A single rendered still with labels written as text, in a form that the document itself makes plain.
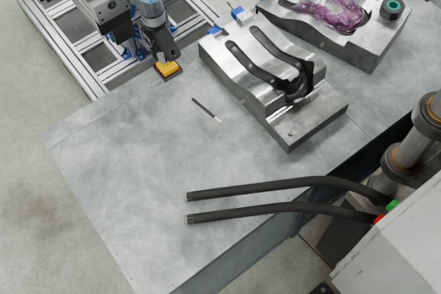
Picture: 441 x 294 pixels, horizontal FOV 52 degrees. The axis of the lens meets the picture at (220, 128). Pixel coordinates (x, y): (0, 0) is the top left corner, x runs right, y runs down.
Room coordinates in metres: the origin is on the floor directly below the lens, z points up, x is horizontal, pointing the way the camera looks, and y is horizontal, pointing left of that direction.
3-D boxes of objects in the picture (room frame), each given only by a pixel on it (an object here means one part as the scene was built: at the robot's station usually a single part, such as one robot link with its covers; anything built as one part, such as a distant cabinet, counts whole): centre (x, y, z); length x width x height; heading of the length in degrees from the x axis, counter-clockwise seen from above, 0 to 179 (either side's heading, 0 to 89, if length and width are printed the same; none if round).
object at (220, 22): (1.12, 0.01, 0.83); 0.13 x 0.05 x 0.05; 134
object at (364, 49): (1.17, -0.44, 0.86); 0.50 x 0.26 x 0.11; 51
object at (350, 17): (1.17, -0.43, 0.90); 0.26 x 0.18 x 0.08; 51
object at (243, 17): (1.17, -0.09, 0.89); 0.13 x 0.05 x 0.05; 31
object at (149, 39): (1.01, 0.19, 0.99); 0.09 x 0.08 x 0.12; 33
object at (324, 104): (0.91, -0.18, 0.87); 0.50 x 0.26 x 0.14; 33
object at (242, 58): (0.92, -0.18, 0.92); 0.35 x 0.16 x 0.09; 33
